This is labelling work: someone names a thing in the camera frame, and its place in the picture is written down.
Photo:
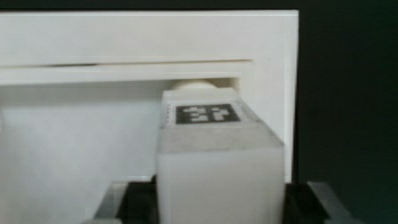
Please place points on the white table leg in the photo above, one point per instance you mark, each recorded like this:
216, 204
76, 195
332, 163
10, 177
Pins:
220, 159

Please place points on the white L-shaped obstacle wall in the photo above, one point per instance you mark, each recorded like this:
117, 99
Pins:
126, 38

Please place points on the white square tabletop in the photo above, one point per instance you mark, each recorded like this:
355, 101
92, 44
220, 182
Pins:
79, 130

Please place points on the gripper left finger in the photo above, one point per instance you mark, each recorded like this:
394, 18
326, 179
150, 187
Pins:
129, 206

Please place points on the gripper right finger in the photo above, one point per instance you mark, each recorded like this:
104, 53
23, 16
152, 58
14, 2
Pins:
314, 206

